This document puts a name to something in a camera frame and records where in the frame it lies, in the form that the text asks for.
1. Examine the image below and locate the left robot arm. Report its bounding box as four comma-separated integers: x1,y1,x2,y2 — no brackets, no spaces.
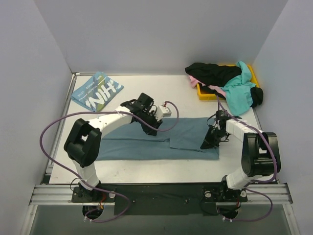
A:
64,93,169,202

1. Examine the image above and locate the black t-shirt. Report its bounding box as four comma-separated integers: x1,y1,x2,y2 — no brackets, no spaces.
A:
185,63,264,107

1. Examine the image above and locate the grey-blue t-shirt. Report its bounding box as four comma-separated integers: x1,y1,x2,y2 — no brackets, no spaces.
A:
97,117,219,161

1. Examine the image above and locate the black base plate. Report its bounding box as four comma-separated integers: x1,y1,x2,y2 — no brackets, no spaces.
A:
71,182,247,215

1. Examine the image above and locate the teal t-shirt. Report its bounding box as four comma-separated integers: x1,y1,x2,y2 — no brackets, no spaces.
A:
222,61,256,116

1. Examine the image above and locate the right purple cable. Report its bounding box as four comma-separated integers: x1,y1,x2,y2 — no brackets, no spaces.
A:
216,95,279,222

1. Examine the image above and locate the aluminium front rail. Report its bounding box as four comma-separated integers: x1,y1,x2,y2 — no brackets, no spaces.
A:
29,184,293,205

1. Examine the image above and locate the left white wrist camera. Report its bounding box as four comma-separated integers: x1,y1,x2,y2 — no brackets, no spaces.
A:
155,105,172,119

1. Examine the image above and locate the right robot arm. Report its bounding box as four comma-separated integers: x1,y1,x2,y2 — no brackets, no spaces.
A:
201,110,281,200

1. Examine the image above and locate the pink t-shirt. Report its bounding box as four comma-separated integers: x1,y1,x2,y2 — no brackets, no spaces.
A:
188,75,226,98

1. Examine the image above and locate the yellow plastic bin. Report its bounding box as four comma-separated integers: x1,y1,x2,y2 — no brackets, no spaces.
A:
196,64,260,100

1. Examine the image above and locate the folded blue printed t-shirt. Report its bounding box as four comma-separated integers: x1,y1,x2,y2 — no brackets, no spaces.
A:
71,72,124,112

